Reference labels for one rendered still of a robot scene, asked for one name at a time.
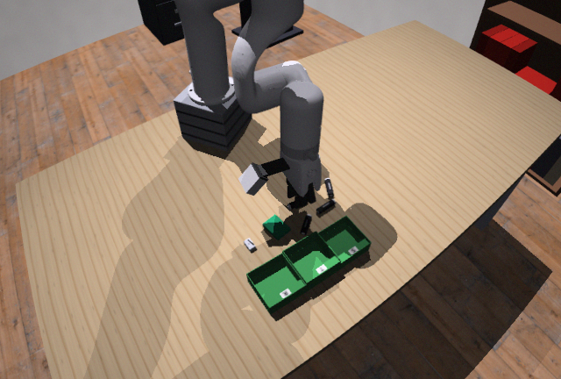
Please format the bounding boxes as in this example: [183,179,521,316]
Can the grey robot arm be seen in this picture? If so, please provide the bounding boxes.
[174,0,323,196]

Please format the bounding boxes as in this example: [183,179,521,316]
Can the green bins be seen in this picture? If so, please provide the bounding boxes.
[247,216,372,315]

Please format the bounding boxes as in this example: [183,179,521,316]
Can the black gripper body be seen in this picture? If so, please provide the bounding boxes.
[280,150,322,197]

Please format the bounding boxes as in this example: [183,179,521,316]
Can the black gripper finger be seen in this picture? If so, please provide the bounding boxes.
[295,183,316,209]
[286,179,296,198]

